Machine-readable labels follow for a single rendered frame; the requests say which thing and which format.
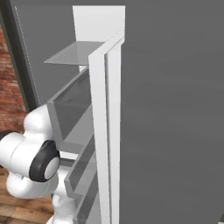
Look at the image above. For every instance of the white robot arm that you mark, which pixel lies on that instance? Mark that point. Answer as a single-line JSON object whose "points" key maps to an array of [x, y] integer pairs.
{"points": [[20, 151]]}

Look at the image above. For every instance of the large grey door bin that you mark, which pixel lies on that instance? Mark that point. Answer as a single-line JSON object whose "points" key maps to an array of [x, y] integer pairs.
{"points": [[73, 99]]}

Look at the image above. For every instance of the small grey door bin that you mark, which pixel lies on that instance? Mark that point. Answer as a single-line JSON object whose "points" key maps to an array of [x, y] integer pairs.
{"points": [[89, 207], [83, 172]]}

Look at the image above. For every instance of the grey fridge door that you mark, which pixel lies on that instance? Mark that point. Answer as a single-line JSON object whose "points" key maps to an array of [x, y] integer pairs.
{"points": [[172, 116]]}

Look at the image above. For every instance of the grey fridge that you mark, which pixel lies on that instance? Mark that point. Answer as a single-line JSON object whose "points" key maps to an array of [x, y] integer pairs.
{"points": [[49, 29]]}

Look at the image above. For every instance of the clear glass door shelf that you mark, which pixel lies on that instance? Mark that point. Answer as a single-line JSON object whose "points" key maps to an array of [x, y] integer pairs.
{"points": [[75, 54]]}

